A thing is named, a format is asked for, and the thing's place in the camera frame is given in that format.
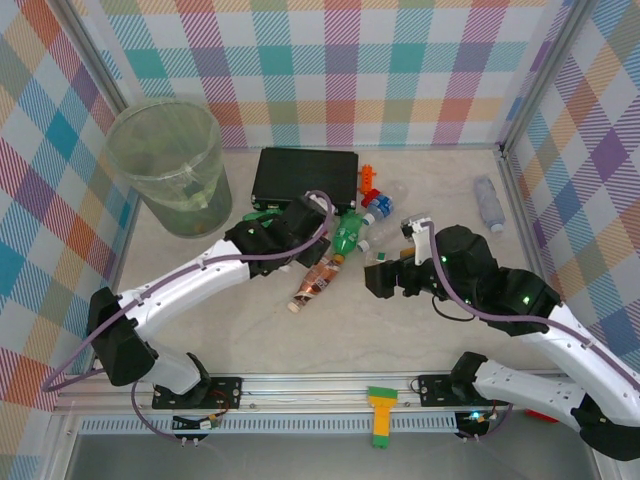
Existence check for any green plastic soda bottle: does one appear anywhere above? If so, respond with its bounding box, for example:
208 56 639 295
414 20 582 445
242 210 286 227
331 210 367 265

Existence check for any copper brown plastic bottle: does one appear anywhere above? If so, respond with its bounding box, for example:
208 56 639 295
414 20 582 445
287 255 344 315

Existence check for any clear plastic water bottle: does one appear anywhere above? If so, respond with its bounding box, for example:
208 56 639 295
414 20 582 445
473 175 506 235

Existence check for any clear plastic bin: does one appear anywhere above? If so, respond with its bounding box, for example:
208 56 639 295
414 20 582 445
103 98 234 239

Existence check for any black hard case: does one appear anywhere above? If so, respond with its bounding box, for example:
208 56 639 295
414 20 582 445
250 147 360 214

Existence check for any orange plastic toy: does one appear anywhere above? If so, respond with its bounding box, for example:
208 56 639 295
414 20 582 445
357 164 379 194

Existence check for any yellow green toy block stack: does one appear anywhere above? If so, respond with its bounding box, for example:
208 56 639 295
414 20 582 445
367 385 399 451

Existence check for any small black electronics connector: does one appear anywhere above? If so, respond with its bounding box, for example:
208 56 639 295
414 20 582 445
455 409 494 437
171 413 222 435

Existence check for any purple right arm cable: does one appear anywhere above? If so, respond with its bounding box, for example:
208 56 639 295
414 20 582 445
422 222 640 444

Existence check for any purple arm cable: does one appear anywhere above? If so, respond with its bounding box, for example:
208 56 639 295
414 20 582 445
422 222 640 444
43 189 335 444

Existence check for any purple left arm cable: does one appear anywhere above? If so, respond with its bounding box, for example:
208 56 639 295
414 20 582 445
43 189 335 444

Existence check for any thin black right gripper cable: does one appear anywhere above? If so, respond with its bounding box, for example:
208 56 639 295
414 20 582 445
430 292 476 322

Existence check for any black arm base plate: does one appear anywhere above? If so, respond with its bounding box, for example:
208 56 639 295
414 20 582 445
151 375 245 412
416 373 512 407

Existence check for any aluminium mounting rail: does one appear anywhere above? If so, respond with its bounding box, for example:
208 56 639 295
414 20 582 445
52 372 566 415

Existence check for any white slotted cable duct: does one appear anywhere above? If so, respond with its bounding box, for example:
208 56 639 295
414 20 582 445
78 413 459 435

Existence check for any aluminium frame post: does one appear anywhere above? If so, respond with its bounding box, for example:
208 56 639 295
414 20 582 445
497 0 601 156
58 0 132 114

